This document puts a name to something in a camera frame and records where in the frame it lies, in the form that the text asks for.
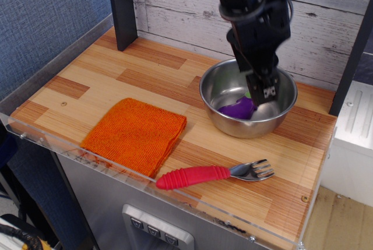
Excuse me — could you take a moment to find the dark upright post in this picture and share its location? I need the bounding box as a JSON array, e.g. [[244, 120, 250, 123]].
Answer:
[[110, 0, 138, 51], [329, 0, 373, 116]]

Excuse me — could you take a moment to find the red handled metal fork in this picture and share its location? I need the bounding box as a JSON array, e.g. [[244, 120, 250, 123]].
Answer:
[[156, 159, 275, 190]]

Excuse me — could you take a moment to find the orange folded cloth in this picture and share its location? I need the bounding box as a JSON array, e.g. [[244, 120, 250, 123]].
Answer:
[[80, 98, 187, 177]]

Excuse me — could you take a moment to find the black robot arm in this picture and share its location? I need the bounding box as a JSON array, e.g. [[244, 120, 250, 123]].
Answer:
[[219, 0, 293, 106]]

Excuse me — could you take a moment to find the stainless steel cabinet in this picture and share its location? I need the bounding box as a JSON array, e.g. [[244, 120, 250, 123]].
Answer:
[[54, 154, 265, 249]]

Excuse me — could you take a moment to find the dark right upright post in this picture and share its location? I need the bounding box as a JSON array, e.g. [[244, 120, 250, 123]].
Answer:
[[329, 0, 373, 116]]

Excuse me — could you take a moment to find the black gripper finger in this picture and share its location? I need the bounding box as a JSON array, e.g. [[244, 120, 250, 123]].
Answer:
[[245, 73, 265, 106], [262, 73, 280, 103]]

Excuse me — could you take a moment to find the stainless steel pot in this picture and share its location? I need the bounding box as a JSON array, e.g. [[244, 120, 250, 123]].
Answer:
[[199, 59, 298, 139]]

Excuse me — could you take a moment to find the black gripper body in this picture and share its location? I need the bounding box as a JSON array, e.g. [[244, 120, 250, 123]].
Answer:
[[219, 0, 293, 82]]

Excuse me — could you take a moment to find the clear acrylic guard rail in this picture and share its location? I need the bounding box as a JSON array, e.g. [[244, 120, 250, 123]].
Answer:
[[1, 107, 336, 249]]

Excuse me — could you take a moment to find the silver button control panel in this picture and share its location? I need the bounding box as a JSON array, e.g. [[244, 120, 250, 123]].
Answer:
[[122, 204, 195, 249]]

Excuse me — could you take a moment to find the dark left upright post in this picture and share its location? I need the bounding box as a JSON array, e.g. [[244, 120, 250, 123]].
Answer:
[[110, 0, 138, 51]]

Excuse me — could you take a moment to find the purple toy eggplant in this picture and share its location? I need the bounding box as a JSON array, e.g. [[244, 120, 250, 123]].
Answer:
[[218, 92, 258, 120]]

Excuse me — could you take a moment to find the white side unit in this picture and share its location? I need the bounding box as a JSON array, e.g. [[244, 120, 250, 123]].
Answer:
[[321, 81, 372, 206]]

